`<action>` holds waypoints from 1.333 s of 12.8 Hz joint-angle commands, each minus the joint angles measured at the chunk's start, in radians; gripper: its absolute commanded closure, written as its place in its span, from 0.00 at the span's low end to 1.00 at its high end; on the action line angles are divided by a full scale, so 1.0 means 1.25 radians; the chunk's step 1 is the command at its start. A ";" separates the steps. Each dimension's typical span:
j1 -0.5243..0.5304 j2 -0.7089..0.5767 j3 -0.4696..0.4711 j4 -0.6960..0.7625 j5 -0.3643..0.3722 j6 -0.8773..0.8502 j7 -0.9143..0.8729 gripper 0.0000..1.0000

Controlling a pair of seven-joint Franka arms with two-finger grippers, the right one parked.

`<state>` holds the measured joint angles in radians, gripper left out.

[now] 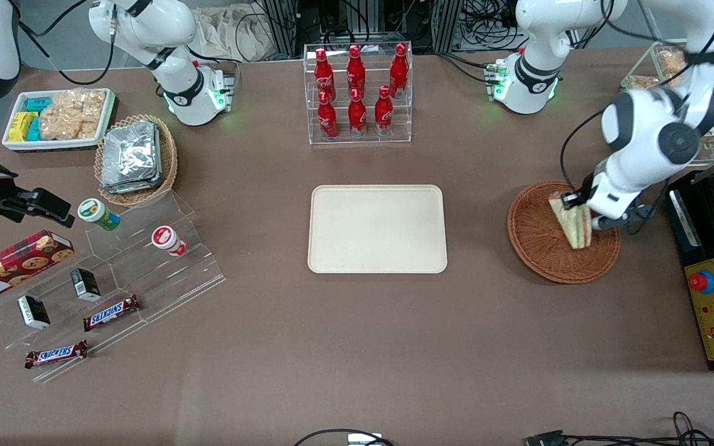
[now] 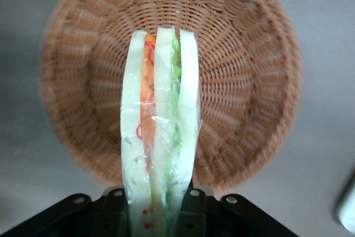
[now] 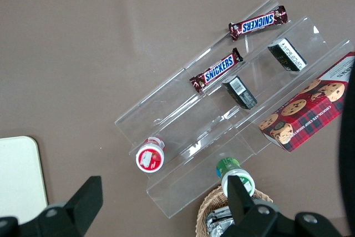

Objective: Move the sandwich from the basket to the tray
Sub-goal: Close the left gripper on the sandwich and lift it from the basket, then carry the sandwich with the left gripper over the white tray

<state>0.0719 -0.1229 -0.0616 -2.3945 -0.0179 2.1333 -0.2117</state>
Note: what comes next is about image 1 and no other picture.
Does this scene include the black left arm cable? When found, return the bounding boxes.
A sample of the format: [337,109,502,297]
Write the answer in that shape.
[558,108,609,198]

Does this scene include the black cable bundle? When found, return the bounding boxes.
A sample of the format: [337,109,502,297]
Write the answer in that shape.
[455,0,522,53]

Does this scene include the cream plastic tray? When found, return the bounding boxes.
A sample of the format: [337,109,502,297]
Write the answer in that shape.
[307,184,449,274]

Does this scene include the green lid snack cup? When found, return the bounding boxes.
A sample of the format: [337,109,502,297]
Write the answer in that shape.
[77,198,121,232]

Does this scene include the white wire rack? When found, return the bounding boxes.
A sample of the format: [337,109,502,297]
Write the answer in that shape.
[620,40,714,169]

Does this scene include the black cable with plug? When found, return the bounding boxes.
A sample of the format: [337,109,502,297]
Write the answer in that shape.
[524,411,714,446]

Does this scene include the clear acrylic step display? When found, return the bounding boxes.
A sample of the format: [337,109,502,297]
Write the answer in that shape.
[0,189,227,385]

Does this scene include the silver foil packs stack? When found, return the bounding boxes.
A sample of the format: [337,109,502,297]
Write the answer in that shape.
[100,120,163,195]

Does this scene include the yellow snack pack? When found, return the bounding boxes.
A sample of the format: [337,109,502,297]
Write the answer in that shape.
[8,111,38,142]

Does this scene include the large bagged rice crackers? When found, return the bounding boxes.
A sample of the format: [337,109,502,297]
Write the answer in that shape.
[39,89,107,142]

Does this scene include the brown Snickers bar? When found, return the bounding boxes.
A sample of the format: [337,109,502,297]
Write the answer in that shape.
[24,339,89,370]
[82,294,142,333]

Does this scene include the red tartan cookie box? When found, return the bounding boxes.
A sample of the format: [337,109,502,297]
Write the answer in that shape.
[0,230,76,306]

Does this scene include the black cable with white adapter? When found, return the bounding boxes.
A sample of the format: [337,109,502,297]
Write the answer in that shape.
[294,429,396,446]

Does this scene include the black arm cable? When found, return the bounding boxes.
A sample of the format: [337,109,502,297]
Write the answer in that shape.
[558,108,609,198]
[17,0,117,86]

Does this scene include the white rectangular snack bin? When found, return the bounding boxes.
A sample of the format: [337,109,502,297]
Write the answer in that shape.
[2,88,117,153]

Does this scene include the clear acrylic bottle rack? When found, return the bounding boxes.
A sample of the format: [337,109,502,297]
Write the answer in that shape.
[303,42,413,146]

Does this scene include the triangle sandwich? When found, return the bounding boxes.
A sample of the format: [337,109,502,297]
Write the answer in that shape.
[548,193,593,250]

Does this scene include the small black box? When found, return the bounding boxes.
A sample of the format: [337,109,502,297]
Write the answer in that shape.
[71,268,102,303]
[17,295,51,331]

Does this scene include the oval wicker basket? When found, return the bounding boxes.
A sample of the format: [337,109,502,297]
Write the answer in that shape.
[94,114,179,208]

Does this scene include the red lid snack cup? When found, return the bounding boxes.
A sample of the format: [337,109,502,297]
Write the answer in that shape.
[151,225,188,257]

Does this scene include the red cola bottle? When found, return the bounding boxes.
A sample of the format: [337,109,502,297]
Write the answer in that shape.
[374,85,394,136]
[346,45,366,100]
[390,43,409,98]
[314,48,337,103]
[348,88,368,138]
[318,92,338,141]

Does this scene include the round brown wicker basket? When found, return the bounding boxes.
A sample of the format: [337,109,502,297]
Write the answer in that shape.
[507,180,622,284]

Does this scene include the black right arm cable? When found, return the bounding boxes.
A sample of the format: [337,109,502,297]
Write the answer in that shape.
[17,0,117,86]

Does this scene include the beige cloth bag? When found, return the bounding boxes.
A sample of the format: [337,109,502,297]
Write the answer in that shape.
[193,3,278,63]

